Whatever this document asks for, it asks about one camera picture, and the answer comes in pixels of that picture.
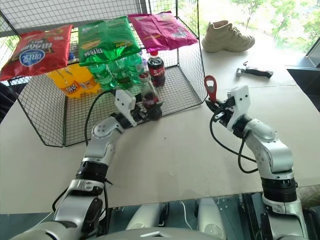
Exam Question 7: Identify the plastic cola bottle red cap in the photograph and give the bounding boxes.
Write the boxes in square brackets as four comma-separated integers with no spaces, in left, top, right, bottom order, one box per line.
[146,49,167,88]

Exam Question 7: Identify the black wire rack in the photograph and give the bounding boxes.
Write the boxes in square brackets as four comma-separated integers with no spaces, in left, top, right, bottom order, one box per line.
[0,0,210,148]

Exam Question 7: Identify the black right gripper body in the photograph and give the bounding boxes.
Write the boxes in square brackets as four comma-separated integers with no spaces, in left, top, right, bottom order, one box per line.
[214,96,236,129]

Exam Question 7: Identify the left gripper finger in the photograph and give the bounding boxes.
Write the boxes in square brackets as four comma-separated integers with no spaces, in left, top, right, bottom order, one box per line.
[146,110,164,122]
[142,102,164,113]

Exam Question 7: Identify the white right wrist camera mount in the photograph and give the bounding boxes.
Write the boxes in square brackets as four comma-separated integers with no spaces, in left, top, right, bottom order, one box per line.
[225,84,251,131]

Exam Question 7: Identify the beige sneaker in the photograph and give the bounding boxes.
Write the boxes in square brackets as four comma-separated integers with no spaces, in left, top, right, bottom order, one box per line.
[201,20,256,54]

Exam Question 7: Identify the thin white cable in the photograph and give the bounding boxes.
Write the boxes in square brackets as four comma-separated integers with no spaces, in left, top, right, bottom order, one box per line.
[180,199,194,230]

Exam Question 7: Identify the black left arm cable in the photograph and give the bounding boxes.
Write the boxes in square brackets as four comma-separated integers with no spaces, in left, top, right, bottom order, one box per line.
[83,89,118,149]

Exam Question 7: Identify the red chip bag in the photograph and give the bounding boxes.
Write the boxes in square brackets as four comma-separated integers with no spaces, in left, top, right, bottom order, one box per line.
[0,24,74,82]

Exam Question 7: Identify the dark box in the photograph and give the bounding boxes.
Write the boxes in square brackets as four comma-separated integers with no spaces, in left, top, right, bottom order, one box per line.
[286,56,320,114]

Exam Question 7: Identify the glass cola bottle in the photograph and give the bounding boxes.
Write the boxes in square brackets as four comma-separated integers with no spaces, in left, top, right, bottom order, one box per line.
[138,73,164,121]

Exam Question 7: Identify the red bottle opener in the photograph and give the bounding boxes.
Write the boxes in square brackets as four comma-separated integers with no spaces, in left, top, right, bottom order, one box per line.
[203,74,219,104]

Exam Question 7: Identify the silver robot leg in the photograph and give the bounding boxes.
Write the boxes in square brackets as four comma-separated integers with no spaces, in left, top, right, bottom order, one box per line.
[124,202,171,231]
[196,197,228,233]

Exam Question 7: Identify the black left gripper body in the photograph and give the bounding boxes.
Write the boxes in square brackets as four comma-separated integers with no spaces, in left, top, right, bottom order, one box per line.
[129,99,151,125]

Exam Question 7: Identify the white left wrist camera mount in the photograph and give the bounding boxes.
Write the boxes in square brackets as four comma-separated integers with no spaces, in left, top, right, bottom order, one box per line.
[114,89,137,127]

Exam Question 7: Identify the silver robot torso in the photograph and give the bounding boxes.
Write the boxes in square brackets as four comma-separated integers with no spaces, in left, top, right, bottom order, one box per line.
[9,219,202,240]

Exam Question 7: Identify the green soda bottle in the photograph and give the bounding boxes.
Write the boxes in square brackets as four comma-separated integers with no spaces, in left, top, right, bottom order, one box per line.
[109,58,133,90]
[88,62,115,92]
[126,53,146,85]

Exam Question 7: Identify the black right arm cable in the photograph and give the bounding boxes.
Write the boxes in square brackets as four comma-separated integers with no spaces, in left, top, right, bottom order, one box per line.
[209,115,260,174]

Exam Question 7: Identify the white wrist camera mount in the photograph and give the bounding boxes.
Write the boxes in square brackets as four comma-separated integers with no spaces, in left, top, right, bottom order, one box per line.
[225,84,251,131]
[114,89,137,127]

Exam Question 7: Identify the black handled hammer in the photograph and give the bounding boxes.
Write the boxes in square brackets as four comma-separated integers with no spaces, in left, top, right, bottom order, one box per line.
[235,66,274,80]

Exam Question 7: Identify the orange soda bottle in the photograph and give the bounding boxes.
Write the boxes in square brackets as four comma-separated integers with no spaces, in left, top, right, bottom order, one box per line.
[47,68,83,99]
[66,64,101,95]

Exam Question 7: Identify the magenta chip bag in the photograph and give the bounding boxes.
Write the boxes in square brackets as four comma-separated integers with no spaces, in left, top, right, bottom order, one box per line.
[127,12,199,53]

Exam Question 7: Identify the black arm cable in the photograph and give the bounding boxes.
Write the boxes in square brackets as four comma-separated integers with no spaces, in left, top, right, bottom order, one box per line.
[209,115,260,174]
[83,89,118,149]

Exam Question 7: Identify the green chip bag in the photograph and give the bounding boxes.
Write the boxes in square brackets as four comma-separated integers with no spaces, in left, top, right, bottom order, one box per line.
[78,15,143,67]

